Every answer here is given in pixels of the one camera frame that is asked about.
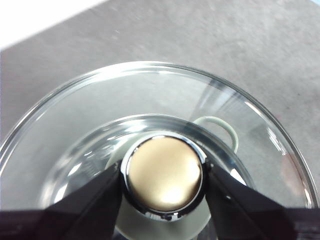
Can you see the glass lid with green knob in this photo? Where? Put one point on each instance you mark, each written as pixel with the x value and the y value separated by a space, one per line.
pixel 162 172

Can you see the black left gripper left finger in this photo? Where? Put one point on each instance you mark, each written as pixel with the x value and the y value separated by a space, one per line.
pixel 75 220

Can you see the pale green electric cooking pot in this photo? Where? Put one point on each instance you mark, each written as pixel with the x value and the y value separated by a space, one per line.
pixel 234 136

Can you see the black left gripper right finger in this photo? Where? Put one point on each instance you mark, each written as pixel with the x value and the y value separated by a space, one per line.
pixel 250 220

